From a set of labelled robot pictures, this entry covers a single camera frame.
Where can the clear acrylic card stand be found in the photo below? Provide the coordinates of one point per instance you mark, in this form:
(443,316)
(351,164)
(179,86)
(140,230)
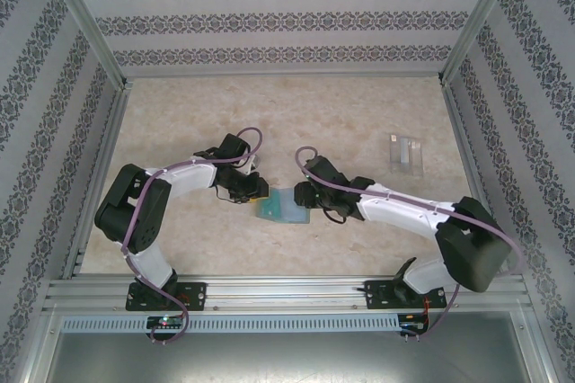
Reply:
(418,165)

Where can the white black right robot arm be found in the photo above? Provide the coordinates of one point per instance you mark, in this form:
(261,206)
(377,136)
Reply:
(395,210)

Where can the aluminium table edge rail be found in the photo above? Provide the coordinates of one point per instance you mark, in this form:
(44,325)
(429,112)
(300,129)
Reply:
(109,131)
(460,131)

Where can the green card holder wallet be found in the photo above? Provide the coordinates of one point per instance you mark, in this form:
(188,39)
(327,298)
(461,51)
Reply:
(292,214)

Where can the grey metal sheet panel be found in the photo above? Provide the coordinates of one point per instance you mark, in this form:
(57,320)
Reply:
(287,360)

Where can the grey credit card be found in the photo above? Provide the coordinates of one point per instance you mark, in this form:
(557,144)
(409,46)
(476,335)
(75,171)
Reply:
(404,151)

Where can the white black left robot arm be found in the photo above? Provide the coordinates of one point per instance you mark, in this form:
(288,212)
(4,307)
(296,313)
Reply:
(193,178)

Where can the small circuit board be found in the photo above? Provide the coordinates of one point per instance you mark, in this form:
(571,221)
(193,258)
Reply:
(166,322)
(413,324)

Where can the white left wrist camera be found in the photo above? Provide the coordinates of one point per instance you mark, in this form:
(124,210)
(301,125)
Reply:
(253,167)

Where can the aluminium upright frame post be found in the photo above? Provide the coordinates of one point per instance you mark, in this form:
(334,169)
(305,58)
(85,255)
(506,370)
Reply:
(93,28)
(480,19)

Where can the long aluminium base rail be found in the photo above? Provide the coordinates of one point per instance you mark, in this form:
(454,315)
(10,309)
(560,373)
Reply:
(287,293)

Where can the teal credit card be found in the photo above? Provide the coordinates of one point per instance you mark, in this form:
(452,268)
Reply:
(271,207)

